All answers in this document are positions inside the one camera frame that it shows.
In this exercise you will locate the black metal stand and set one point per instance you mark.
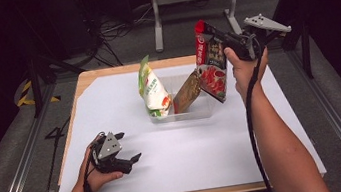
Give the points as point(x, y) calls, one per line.
point(34, 81)
point(305, 53)

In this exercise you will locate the red and black bag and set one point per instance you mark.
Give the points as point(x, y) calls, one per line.
point(214, 76)

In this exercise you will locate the person's right hand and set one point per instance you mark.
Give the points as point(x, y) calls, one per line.
point(242, 70)

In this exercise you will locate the green and white bag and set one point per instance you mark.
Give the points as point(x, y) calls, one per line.
point(154, 91)

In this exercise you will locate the white table sheet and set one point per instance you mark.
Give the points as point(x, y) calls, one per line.
point(183, 154)

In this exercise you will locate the aluminium floor rail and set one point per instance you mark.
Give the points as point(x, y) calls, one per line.
point(18, 178)
point(337, 126)

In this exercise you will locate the yellow black hazard tape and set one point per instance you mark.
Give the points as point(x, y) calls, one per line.
point(25, 92)

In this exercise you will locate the clear plastic container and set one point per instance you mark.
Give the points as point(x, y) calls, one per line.
point(199, 110)

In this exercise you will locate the person's left hand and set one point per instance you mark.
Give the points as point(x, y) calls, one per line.
point(98, 182)

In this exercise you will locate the gold foil packet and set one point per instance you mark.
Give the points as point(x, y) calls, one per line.
point(187, 92)

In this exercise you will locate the black floor tape mark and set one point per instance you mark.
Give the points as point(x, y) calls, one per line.
point(55, 132)

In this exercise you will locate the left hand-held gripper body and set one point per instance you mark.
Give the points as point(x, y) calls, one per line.
point(109, 146)

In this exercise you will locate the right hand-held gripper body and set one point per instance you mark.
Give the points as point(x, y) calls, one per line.
point(266, 23)

